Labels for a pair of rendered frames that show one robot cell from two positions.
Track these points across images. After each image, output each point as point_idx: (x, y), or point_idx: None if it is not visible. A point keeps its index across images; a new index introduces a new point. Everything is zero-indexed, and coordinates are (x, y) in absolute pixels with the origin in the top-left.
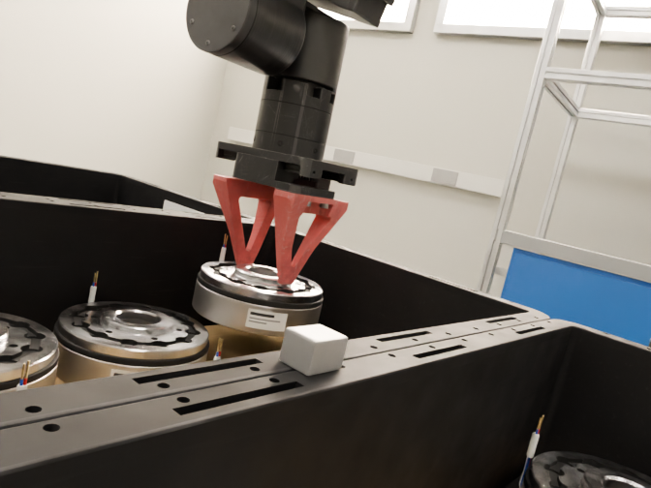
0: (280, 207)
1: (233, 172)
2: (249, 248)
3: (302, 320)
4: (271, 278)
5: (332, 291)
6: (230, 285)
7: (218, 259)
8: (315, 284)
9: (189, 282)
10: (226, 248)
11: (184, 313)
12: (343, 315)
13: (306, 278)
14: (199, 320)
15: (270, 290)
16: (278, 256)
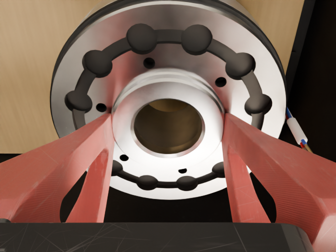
0: (9, 178)
1: (296, 241)
2: (233, 156)
3: None
4: (119, 108)
5: (150, 219)
6: (124, 7)
7: (335, 150)
8: (124, 188)
9: (335, 78)
10: (298, 143)
11: (312, 56)
12: (125, 198)
13: (157, 197)
14: (299, 78)
15: (77, 69)
16: (88, 127)
